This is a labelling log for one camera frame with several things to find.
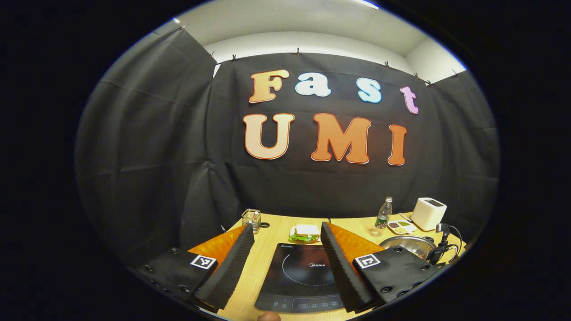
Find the black backdrop cloth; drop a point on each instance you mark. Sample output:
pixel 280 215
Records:
pixel 178 147

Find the sandwich with lettuce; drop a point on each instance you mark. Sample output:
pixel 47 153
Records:
pixel 305 232

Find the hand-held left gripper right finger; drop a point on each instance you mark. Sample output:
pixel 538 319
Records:
pixel 343 272

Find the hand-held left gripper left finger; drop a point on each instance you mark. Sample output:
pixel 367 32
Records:
pixel 232 267

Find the white toaster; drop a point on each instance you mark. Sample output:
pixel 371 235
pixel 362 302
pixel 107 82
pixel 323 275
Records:
pixel 428 214

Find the clear plastic water bottle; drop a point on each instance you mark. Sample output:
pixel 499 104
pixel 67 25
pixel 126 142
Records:
pixel 383 216

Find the white divided bean dish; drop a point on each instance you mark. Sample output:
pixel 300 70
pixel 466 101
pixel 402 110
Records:
pixel 400 227

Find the black induction cooktop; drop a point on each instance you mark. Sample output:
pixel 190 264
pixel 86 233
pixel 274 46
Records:
pixel 294 276

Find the small glass jar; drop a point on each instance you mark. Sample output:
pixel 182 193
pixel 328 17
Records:
pixel 251 219

